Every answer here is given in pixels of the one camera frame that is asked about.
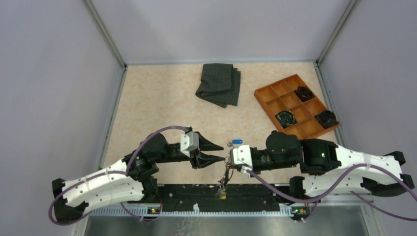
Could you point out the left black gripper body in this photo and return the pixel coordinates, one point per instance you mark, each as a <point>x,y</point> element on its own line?
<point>193,156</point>

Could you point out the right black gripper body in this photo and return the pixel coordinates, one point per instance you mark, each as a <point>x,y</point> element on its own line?
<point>263,162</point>

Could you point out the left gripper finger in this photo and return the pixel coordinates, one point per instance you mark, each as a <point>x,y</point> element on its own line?
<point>206,145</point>
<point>204,160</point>

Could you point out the metal key holder plate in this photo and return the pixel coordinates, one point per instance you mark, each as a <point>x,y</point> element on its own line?
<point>224,179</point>

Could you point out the small blue tag with ring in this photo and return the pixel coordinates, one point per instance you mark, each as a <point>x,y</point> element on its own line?
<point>234,143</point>

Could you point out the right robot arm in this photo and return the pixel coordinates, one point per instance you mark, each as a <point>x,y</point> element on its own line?
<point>329,167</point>

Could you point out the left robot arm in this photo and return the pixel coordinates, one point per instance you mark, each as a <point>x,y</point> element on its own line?
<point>130,179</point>

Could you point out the blue yellow rolled tie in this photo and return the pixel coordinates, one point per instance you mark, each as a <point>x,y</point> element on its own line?
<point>286,118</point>

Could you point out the dark grey folded cloth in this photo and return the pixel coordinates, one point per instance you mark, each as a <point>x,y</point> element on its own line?
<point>220,84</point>

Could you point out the orange compartment tray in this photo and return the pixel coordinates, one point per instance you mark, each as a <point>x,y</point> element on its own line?
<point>314,119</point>

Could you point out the black rolled belt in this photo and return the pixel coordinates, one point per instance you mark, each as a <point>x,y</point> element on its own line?
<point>304,93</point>

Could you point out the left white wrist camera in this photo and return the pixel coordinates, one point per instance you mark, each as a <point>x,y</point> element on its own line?
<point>188,143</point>

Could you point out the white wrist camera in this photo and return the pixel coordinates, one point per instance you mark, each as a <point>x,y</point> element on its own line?
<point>241,158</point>
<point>188,143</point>

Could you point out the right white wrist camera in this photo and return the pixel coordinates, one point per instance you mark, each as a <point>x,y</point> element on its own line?
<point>241,158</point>

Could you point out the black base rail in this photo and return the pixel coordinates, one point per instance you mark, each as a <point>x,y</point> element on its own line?
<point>241,198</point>

